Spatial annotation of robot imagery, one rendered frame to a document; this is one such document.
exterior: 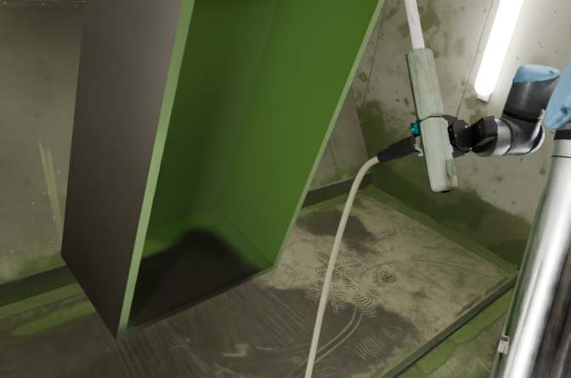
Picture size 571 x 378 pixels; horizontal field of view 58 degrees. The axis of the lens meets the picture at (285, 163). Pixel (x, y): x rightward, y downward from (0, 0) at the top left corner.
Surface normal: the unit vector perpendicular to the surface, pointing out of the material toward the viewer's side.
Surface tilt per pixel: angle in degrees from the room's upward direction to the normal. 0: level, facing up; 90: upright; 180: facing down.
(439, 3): 90
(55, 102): 57
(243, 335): 0
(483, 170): 90
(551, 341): 68
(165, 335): 0
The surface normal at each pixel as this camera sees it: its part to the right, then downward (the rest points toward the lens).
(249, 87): 0.65, 0.56
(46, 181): 0.65, -0.16
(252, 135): -0.70, 0.18
